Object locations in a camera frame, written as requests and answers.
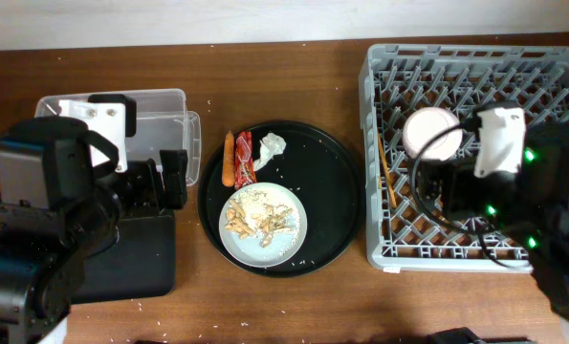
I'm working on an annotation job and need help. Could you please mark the orange carrot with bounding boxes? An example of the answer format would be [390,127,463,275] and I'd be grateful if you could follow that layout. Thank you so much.
[221,131,235,187]

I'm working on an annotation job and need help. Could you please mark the red snack wrapper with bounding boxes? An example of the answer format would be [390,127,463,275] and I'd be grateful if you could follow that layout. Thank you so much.
[234,131,256,190]

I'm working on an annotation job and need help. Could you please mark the wooden chopstick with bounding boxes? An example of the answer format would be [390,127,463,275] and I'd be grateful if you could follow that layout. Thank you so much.
[378,135,397,210]

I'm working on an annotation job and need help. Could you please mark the white pink bowl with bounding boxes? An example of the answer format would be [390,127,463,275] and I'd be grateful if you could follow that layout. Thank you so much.
[403,107,463,161]

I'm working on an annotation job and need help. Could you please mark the white tissue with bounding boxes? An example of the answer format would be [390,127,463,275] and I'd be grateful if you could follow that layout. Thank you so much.
[253,133,286,171]

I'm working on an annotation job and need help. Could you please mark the grey plate with food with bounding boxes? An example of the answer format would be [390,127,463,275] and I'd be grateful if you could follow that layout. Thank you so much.
[217,183,308,269]

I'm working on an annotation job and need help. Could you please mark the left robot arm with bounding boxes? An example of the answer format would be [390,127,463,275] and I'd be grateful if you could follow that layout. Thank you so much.
[0,117,187,343]

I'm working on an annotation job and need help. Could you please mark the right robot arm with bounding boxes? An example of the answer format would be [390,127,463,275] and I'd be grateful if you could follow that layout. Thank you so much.
[409,123,569,342]

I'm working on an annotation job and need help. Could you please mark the grey dishwasher rack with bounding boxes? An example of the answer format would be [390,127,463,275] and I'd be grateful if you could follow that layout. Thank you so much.
[359,44,569,273]

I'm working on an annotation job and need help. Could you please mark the clear plastic bin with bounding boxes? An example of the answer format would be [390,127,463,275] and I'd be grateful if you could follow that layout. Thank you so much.
[34,89,202,186]

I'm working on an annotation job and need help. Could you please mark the black rectangular tray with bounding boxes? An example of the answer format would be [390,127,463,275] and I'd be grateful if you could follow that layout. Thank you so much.
[72,210,176,304]

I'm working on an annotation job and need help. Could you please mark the round black tray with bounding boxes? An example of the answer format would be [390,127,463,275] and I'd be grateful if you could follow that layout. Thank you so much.
[198,121,365,278]

